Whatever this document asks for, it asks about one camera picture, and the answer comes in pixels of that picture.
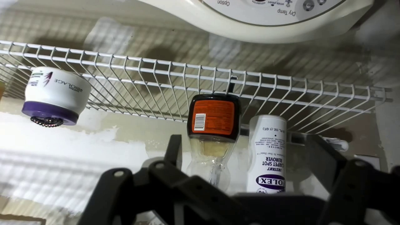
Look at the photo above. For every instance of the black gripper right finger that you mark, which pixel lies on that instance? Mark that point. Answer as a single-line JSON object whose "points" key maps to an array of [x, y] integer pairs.
{"points": [[367, 195]]}

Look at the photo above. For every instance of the cream white laundry machine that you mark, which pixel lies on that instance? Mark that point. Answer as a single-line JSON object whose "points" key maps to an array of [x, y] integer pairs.
{"points": [[208, 20]]}

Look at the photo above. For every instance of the white jar purple lid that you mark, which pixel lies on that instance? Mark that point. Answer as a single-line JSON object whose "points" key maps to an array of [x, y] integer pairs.
{"points": [[57, 89]]}

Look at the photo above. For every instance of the clear bottle with black contents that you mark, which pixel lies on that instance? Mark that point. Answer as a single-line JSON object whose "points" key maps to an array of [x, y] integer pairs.
{"points": [[213, 116]]}

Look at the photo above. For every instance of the white spray can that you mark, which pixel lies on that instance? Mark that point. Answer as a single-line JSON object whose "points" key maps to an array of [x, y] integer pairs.
{"points": [[267, 154]]}

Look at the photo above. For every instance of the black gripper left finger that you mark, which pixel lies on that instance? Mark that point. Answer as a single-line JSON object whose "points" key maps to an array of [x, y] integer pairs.
{"points": [[138, 200]]}

